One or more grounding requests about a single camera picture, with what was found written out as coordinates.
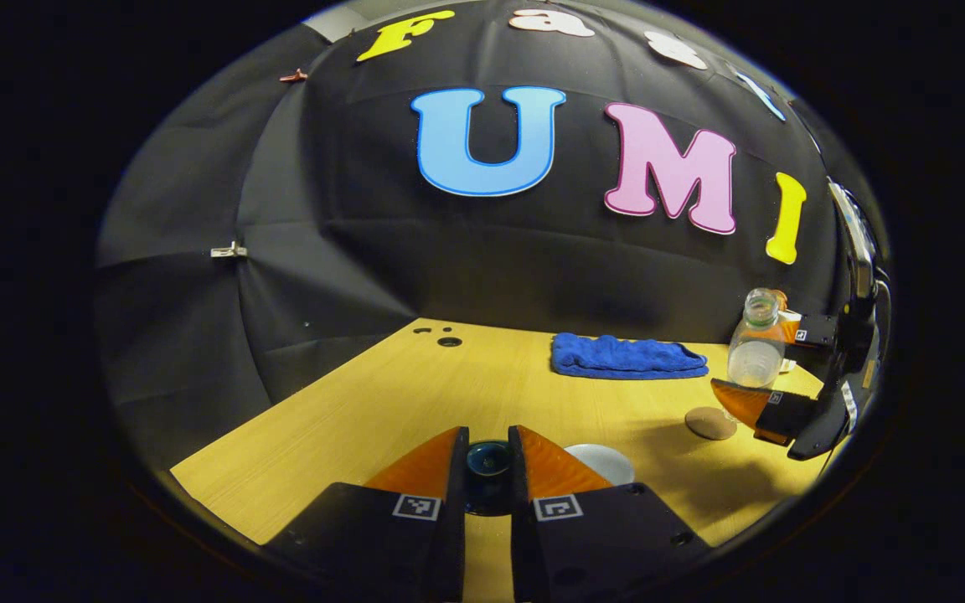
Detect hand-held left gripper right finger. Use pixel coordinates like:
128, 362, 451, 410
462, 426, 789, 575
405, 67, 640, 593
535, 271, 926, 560
508, 425, 712, 603

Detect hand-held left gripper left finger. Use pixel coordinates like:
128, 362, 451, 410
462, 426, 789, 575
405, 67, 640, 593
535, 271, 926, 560
263, 425, 471, 603

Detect clear plastic water bottle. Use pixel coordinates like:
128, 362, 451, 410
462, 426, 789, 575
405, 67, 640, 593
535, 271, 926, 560
726, 287, 787, 389

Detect blue teacup lid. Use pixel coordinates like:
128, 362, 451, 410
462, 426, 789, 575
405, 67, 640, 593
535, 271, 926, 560
464, 440, 513, 517

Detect round brown coaster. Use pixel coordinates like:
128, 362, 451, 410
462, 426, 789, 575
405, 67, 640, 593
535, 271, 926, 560
684, 406, 738, 441

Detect teacup with white inside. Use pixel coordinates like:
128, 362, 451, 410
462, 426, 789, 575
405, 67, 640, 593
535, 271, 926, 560
565, 443, 637, 487

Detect blue towel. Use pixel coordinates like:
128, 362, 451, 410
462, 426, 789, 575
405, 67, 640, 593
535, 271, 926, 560
550, 332, 710, 381

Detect black backdrop cloth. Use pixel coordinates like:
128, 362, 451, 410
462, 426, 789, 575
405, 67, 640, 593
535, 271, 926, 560
95, 0, 890, 470

